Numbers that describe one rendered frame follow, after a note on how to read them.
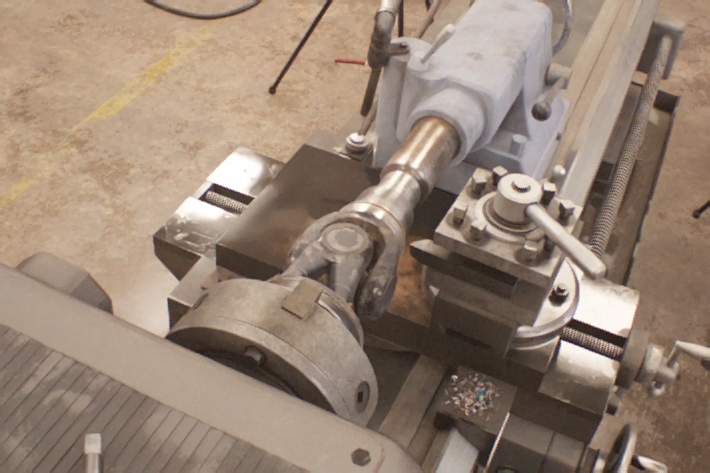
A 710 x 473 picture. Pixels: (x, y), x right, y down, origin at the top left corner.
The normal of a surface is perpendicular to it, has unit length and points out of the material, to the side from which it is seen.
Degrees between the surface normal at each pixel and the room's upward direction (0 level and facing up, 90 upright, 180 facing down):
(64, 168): 0
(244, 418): 0
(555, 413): 90
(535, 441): 0
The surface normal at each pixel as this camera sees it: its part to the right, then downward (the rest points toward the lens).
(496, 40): 0.08, -0.74
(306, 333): 0.40, -0.58
